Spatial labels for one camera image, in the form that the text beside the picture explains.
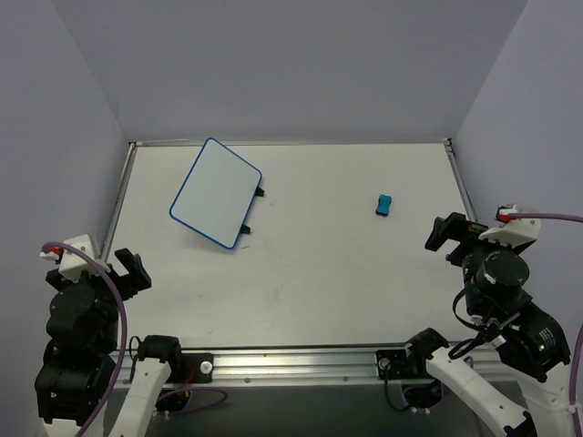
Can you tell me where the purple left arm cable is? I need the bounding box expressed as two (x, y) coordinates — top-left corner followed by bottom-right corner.
(40, 240), (229, 437)

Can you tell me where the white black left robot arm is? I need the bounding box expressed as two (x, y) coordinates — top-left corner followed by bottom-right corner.
(35, 242), (184, 436)

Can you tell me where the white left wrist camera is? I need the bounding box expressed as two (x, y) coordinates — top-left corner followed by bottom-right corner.
(39, 234), (110, 281)

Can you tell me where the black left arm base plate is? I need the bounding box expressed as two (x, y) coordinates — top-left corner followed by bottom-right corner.
(179, 352), (214, 385)

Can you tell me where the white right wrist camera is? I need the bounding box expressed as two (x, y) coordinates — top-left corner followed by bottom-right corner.
(478, 204), (541, 248)

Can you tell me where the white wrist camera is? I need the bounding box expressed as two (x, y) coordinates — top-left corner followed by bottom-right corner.
(39, 234), (110, 281)
(478, 204), (541, 248)

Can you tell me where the aluminium front frame rail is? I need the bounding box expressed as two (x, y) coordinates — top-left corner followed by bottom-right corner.
(108, 343), (525, 391)

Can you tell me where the aluminium table edge rail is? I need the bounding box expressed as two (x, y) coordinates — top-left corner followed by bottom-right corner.
(442, 137), (477, 221)

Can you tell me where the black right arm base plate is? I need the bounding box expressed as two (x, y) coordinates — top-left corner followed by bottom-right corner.
(375, 349), (427, 381)

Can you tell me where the blue whiteboard eraser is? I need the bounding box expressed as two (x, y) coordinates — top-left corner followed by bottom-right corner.
(375, 194), (393, 218)

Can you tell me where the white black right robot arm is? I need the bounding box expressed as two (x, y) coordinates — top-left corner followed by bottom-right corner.
(404, 205), (582, 436)

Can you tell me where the blue-framed whiteboard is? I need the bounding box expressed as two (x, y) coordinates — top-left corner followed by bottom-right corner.
(169, 137), (262, 249)

